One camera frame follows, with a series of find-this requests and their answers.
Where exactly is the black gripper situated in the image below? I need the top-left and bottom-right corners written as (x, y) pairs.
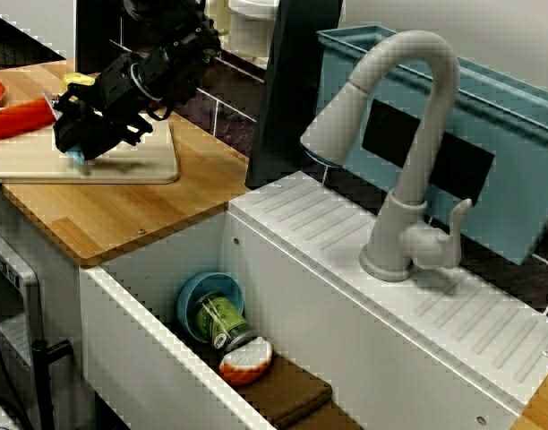
top-left (52, 54), bottom-right (155, 161)

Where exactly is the red toy sausage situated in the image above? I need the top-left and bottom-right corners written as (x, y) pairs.
top-left (0, 97), bottom-right (56, 142)

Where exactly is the light wooden cutting board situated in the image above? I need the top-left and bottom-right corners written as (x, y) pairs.
top-left (0, 119), bottom-right (180, 185)

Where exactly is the yellow toy corn cob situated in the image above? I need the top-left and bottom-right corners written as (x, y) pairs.
top-left (62, 71), bottom-right (98, 89)

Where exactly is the grey toy dishwasher front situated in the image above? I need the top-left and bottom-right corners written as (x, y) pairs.
top-left (0, 226), bottom-right (47, 404)

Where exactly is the blue bowl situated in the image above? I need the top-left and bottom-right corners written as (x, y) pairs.
top-left (176, 271), bottom-right (246, 345)

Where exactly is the tall clear white-lidded container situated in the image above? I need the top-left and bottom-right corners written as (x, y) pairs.
top-left (227, 0), bottom-right (279, 57)

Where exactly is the black vertical panel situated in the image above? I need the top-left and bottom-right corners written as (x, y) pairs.
top-left (245, 0), bottom-right (345, 189)

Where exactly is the green can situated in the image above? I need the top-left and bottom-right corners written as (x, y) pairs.
top-left (192, 290), bottom-right (259, 353)

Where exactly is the orange white toy sushi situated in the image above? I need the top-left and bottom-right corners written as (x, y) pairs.
top-left (218, 336), bottom-right (274, 387)

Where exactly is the white toy sink unit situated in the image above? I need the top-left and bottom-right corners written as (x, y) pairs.
top-left (79, 169), bottom-right (548, 430)

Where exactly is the grey toy faucet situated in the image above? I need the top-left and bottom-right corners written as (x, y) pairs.
top-left (299, 30), bottom-right (474, 283)

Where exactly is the brown cloth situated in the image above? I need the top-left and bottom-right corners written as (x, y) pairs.
top-left (237, 351), bottom-right (364, 430)

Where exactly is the blue plastic bin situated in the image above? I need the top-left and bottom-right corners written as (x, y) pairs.
top-left (316, 24), bottom-right (548, 266)

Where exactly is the black dishwasher handle bar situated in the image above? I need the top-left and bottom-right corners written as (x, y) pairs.
top-left (30, 339), bottom-right (73, 430)

